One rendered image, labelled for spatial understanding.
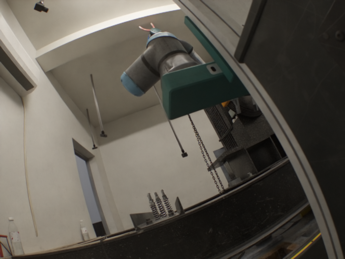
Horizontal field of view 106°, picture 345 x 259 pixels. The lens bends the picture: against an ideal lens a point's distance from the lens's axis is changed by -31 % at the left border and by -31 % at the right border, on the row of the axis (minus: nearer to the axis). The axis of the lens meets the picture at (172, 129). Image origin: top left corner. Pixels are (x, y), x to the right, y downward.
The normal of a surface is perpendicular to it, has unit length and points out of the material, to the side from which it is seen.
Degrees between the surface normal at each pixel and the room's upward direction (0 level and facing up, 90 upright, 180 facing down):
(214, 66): 90
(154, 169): 90
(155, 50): 96
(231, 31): 90
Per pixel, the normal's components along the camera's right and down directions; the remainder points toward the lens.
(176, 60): -0.25, -0.59
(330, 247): -0.93, 0.33
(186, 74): 0.03, -0.43
